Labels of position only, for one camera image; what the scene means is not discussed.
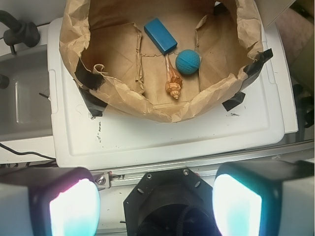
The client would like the black tape strip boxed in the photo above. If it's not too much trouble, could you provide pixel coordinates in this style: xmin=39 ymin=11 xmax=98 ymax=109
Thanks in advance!
xmin=222 ymin=92 xmax=246 ymax=112
xmin=79 ymin=88 xmax=108 ymax=117
xmin=74 ymin=59 xmax=104 ymax=90
xmin=239 ymin=48 xmax=273 ymax=92

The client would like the aluminium extrusion rail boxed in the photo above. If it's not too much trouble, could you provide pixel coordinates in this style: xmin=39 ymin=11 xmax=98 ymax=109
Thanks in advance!
xmin=91 ymin=140 xmax=315 ymax=187

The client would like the black octagonal mount plate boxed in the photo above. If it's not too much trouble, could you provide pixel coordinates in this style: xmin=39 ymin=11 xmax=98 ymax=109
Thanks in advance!
xmin=124 ymin=169 xmax=220 ymax=236

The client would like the orange spiral sea shell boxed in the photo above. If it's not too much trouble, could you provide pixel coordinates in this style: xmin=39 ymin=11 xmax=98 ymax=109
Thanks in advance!
xmin=165 ymin=54 xmax=183 ymax=100

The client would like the blue rectangular block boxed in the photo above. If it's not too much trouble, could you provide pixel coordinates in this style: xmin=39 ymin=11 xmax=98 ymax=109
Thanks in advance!
xmin=144 ymin=18 xmax=178 ymax=55

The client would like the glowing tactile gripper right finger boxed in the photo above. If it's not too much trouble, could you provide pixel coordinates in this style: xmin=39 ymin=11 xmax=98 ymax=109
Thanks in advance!
xmin=212 ymin=160 xmax=315 ymax=236

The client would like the crumpled brown paper bag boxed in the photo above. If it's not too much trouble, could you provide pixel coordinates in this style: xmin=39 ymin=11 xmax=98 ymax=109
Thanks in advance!
xmin=60 ymin=0 xmax=263 ymax=122

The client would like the black tape strip lower left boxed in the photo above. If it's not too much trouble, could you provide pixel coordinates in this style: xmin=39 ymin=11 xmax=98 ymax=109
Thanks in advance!
xmin=79 ymin=88 xmax=108 ymax=117

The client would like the silver corner bracket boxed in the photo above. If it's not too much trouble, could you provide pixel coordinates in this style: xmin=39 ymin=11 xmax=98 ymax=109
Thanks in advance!
xmin=93 ymin=172 xmax=111 ymax=191

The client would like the grey plastic tray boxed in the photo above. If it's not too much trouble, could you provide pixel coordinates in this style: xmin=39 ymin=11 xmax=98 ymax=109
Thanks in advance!
xmin=0 ymin=45 xmax=52 ymax=142

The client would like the white plastic bin lid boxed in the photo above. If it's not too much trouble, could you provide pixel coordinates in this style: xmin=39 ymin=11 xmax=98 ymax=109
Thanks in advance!
xmin=47 ymin=18 xmax=298 ymax=170

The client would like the black cable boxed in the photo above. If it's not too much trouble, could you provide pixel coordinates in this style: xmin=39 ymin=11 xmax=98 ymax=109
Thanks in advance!
xmin=0 ymin=142 xmax=57 ymax=160

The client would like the blue dimpled ball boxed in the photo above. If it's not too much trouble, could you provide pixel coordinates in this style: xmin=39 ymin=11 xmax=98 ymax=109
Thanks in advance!
xmin=175 ymin=50 xmax=201 ymax=75

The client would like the black curved hose fitting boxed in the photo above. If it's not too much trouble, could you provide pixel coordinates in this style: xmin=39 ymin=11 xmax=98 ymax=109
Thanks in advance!
xmin=0 ymin=10 xmax=40 ymax=55

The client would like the black tape strip lower right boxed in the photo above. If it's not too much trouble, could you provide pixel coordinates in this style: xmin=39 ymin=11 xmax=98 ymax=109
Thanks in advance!
xmin=222 ymin=92 xmax=246 ymax=112

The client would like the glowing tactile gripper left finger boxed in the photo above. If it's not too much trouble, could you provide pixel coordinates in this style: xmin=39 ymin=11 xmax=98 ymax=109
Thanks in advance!
xmin=0 ymin=167 xmax=100 ymax=236

